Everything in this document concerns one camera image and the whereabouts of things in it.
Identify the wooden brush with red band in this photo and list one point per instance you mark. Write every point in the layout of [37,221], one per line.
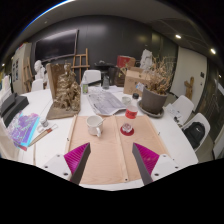
[41,135]

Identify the light wooden drawing board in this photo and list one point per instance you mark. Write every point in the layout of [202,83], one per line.
[100,156]
[146,133]

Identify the golden brown sculpture on base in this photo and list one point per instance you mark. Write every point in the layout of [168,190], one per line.
[66,96]

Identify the wooden mannequin figure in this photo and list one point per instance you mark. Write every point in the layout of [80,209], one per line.
[189,88]

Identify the dried plant in grey pot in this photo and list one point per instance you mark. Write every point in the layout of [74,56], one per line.
[153,101]

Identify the brown cardboard box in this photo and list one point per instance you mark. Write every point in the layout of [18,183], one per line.
[131,81]

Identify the small paint jar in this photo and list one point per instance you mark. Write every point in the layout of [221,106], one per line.
[44,122]

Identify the small green-labelled white bottle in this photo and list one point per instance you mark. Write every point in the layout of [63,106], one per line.
[85,87]

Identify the white plastic chair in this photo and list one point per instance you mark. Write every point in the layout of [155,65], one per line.
[185,105]
[91,76]
[201,118]
[37,85]

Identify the wooden easel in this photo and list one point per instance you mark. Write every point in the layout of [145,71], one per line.
[80,65]
[27,75]

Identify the white plaster statue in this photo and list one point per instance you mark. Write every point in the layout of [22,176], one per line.
[146,60]

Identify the white plaster bust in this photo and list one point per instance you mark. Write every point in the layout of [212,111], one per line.
[39,69]

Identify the white wrapped canvas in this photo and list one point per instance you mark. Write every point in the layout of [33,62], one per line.
[6,143]

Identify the flat round red coaster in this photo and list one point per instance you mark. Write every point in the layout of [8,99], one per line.
[130,133]

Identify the red box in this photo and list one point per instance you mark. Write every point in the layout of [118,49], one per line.
[125,61]

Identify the black wall screen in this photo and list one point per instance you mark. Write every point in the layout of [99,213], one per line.
[56,45]

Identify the long ceiling light strip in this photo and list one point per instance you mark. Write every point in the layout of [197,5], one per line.
[50,9]

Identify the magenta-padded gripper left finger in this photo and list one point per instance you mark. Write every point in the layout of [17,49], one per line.
[75,160]

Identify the small white jar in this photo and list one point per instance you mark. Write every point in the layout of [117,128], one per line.
[126,101]

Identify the white ceramic mug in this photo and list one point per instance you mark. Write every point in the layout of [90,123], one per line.
[93,125]

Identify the black backpack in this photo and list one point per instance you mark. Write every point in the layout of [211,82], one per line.
[194,135]

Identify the clear red-labelled drink bottle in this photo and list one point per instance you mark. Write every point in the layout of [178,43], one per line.
[131,113]

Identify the long thin wooden stick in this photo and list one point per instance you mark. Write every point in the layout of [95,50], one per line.
[34,155]

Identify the black flat box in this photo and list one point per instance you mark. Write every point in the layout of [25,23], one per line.
[7,103]
[16,108]

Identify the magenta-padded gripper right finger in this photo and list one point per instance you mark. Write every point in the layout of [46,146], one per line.
[148,160]

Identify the ceiling spotlights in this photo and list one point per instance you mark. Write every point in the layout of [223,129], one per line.
[178,36]

